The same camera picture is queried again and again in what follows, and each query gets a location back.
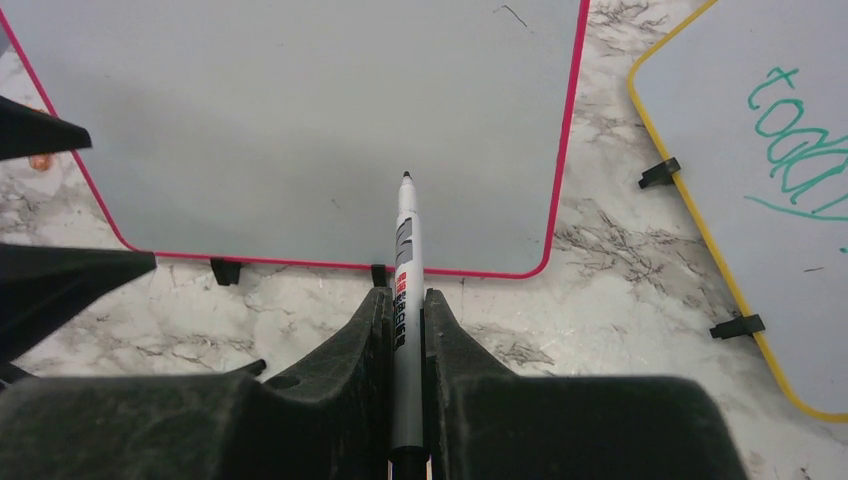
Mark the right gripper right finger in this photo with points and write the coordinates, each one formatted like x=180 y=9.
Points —
x=490 y=423

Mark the white whiteboard marker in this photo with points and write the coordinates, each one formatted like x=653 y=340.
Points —
x=408 y=454

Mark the black whiteboard foot clip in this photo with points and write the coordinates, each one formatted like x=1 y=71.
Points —
x=226 y=272
x=379 y=275

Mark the red framed whiteboard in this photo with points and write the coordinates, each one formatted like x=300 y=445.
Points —
x=278 y=131

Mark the yellow framed whiteboard with writing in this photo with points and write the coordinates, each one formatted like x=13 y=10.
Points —
x=750 y=99

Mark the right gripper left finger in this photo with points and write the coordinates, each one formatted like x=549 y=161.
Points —
x=325 y=417

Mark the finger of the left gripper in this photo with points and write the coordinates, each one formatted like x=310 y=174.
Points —
x=27 y=132
x=43 y=288

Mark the black yellow-board foot clip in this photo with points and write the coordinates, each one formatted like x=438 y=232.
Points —
x=741 y=325
x=660 y=174

